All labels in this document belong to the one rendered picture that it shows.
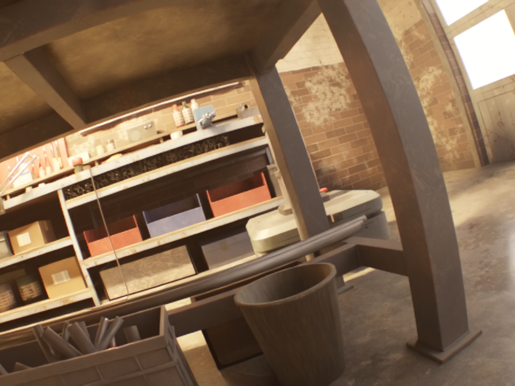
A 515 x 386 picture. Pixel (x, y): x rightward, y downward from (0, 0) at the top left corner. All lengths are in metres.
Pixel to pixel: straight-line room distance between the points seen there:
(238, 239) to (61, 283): 1.23
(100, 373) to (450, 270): 0.64
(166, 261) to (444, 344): 1.79
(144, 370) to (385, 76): 0.63
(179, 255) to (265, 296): 1.45
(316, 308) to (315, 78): 2.95
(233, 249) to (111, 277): 0.81
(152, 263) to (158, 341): 1.64
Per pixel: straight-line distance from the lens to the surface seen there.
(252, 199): 2.22
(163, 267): 2.20
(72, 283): 2.34
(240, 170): 2.99
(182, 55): 1.02
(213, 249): 2.22
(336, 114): 3.39
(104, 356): 0.61
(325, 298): 0.63
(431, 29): 3.03
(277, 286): 0.78
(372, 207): 1.35
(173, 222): 2.16
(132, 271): 2.22
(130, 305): 0.88
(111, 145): 2.86
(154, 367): 0.60
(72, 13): 0.59
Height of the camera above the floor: 0.43
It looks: 1 degrees down
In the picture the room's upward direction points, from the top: 18 degrees counter-clockwise
